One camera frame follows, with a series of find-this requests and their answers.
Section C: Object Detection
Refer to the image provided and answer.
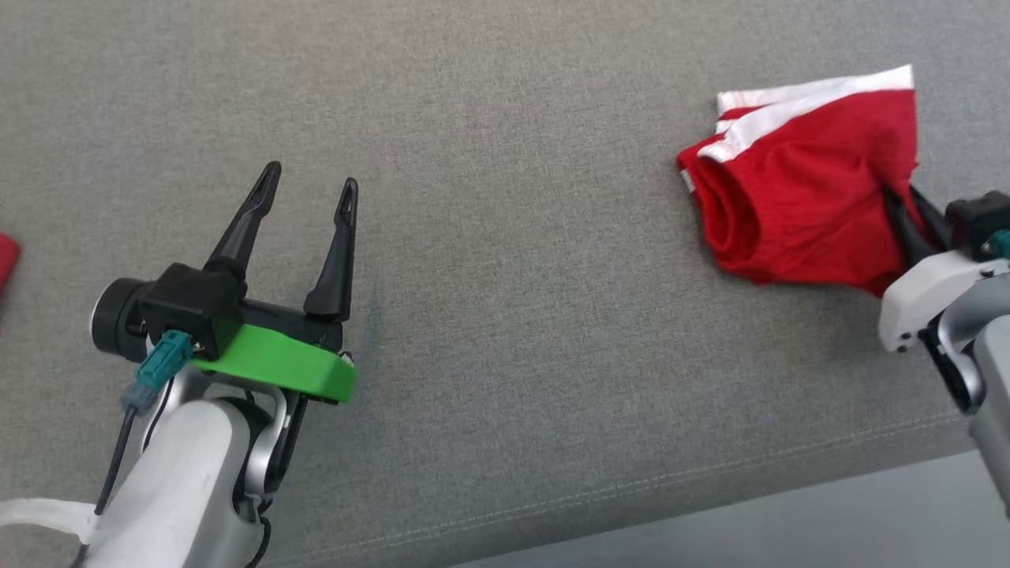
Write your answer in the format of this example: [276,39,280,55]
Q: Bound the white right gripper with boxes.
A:
[878,185,1010,353]

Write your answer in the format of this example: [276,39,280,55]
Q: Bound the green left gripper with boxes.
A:
[189,161,360,405]

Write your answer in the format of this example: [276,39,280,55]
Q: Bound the red shorts with white trim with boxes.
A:
[676,65,928,299]

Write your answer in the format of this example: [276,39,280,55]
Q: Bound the red and white jersey shirt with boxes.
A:
[0,231,22,294]

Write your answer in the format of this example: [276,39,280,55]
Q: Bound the grey fabric sofa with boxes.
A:
[0,0,1010,568]

